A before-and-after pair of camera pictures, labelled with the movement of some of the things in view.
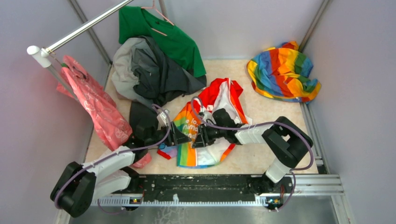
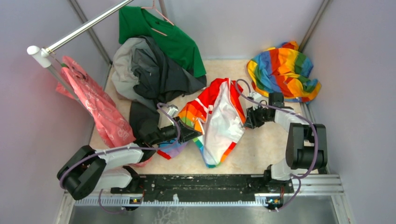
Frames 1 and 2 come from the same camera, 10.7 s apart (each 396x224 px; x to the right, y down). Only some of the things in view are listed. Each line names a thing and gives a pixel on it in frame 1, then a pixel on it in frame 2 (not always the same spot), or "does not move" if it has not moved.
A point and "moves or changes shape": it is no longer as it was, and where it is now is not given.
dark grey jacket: (144, 76) does not move
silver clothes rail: (41, 55) does not move
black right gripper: (203, 139) to (251, 121)
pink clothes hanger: (153, 7) does not move
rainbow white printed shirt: (223, 94) moves or changes shape
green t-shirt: (134, 21) does not move
